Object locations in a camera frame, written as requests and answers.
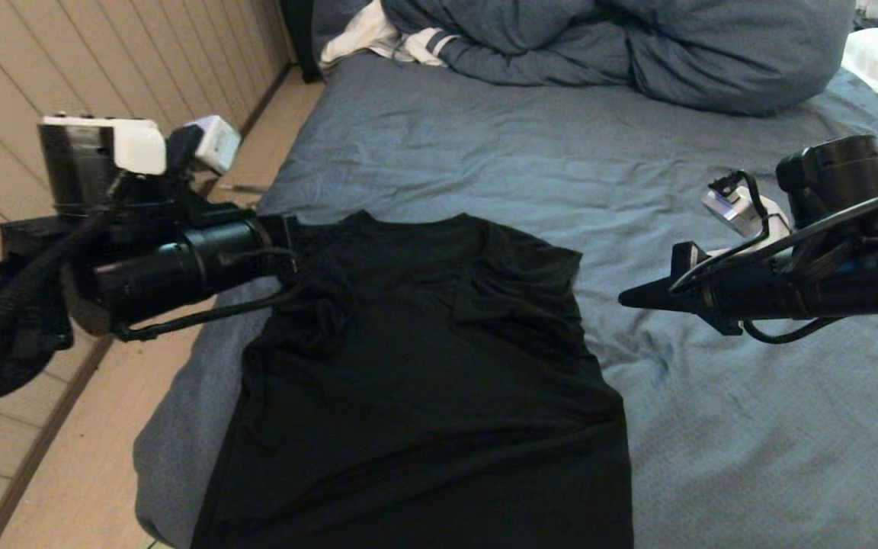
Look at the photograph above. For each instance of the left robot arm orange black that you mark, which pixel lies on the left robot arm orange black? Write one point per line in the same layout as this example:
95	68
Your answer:
12	305

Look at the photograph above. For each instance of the black printed t-shirt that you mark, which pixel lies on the black printed t-shirt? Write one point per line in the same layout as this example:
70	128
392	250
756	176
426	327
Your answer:
424	396

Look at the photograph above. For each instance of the black bedside furniture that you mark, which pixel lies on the black bedside furniture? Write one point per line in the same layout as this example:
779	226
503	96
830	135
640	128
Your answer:
300	38

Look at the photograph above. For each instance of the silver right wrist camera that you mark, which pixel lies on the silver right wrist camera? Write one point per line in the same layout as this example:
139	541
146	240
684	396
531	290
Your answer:
744	210

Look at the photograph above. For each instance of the blue bunched duvet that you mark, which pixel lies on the blue bunched duvet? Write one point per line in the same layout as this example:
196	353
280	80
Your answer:
637	53

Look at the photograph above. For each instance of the bed with blue sheet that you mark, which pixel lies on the bed with blue sheet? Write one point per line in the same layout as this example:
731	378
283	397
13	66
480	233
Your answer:
713	457

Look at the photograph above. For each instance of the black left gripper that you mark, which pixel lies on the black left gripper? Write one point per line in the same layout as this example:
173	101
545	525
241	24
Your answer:
180	267

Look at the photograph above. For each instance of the thin dark pen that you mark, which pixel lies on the thin dark pen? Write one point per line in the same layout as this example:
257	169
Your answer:
248	188

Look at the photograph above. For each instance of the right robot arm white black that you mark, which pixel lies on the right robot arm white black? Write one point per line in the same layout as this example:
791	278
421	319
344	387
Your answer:
835	179

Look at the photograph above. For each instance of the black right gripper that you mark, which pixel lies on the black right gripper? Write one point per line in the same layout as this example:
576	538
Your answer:
812	286

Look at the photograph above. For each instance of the white striped garment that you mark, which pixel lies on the white striped garment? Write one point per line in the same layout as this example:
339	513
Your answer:
363	34

